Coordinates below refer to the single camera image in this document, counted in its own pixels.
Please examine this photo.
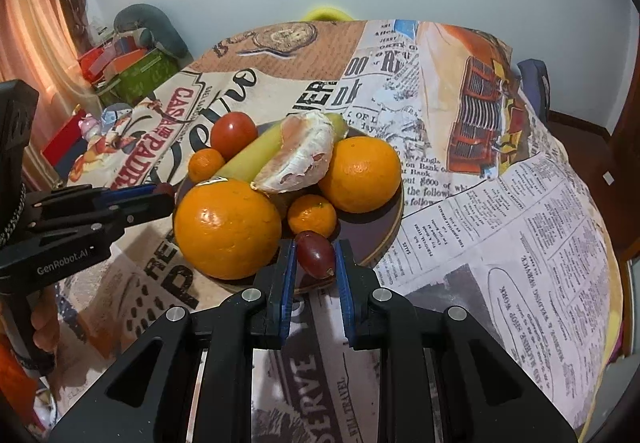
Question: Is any grey green neck pillow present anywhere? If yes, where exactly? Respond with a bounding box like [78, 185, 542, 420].
[114, 3, 189, 60]

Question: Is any Dole sticker orange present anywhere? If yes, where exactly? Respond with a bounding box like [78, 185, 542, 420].
[174, 180, 282, 281]

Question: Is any yellow round object behind bed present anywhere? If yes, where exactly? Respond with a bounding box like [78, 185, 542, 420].
[302, 7, 352, 22]

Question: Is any peeled grapefruit segment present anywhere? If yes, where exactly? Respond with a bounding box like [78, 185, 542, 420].
[250, 111, 334, 194]

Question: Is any dark purple plate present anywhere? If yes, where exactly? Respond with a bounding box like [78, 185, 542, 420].
[174, 119, 406, 296]

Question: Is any large orange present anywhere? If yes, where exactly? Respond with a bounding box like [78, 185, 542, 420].
[318, 137, 401, 214]

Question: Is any brown wooden door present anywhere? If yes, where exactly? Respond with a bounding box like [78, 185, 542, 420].
[606, 8, 640, 254]

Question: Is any pink toy figure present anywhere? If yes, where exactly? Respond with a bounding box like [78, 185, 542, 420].
[78, 114, 102, 142]

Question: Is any small tangerine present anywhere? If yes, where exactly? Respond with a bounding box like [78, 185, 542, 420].
[188, 148, 226, 183]
[286, 194, 337, 238]

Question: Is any long yellow-green banana piece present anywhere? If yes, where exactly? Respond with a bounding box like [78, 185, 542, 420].
[324, 113, 349, 142]

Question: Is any orange red box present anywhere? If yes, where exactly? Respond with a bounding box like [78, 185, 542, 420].
[78, 37, 149, 84]

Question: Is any green box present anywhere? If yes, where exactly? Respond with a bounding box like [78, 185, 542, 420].
[96, 49, 179, 107]

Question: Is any newspaper print bed blanket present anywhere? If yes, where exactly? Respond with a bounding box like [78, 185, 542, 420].
[52, 20, 622, 442]

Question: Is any short yellow banana piece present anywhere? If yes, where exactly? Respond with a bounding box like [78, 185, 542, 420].
[215, 122, 281, 183]

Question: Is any orange curtain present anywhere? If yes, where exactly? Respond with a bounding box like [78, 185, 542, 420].
[1, 0, 99, 142]

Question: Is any red tomato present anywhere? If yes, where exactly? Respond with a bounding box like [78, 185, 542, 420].
[210, 112, 258, 160]

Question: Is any left hand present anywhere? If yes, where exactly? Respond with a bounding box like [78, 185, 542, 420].
[32, 287, 60, 353]

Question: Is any red grape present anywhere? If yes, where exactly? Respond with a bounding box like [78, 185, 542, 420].
[153, 182, 175, 197]
[295, 231, 335, 281]

